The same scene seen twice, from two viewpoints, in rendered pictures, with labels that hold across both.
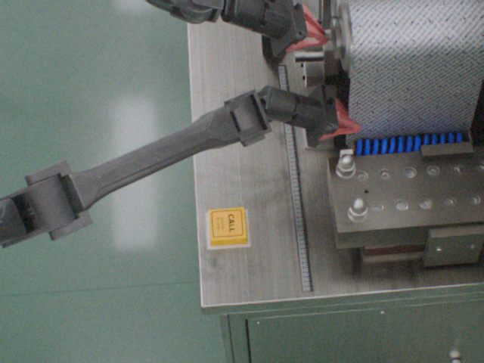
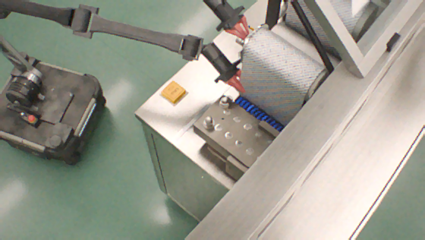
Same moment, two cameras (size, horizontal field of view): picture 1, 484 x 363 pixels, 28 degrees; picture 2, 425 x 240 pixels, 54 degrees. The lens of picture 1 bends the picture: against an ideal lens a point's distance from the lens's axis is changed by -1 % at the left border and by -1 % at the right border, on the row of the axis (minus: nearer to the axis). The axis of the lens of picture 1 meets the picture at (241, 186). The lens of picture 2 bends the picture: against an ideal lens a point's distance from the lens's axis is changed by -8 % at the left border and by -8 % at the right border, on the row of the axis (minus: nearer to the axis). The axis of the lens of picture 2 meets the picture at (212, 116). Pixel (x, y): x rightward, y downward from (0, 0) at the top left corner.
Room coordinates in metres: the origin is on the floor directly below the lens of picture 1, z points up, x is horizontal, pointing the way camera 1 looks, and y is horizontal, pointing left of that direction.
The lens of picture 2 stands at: (0.34, -0.68, 2.37)
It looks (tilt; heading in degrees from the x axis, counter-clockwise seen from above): 61 degrees down; 40
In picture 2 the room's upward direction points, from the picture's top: 1 degrees clockwise
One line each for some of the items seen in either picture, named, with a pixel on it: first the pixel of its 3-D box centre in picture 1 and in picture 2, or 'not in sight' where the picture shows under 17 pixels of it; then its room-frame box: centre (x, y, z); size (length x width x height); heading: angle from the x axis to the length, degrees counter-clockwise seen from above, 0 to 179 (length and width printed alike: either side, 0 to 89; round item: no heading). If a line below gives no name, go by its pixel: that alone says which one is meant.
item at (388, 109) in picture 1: (412, 109); (268, 100); (1.05, -0.32, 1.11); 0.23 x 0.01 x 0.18; 90
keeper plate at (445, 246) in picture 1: (454, 246); (238, 172); (0.84, -0.38, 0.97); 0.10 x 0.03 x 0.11; 90
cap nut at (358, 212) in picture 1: (358, 207); (209, 121); (0.89, -0.20, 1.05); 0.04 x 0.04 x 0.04
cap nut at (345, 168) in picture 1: (345, 163); (225, 100); (0.98, -0.19, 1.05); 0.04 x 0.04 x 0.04
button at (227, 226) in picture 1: (227, 226); (173, 92); (0.95, 0.03, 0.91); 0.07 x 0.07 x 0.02; 0
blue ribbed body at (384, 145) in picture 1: (411, 144); (262, 117); (1.03, -0.32, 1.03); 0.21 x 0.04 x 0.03; 90
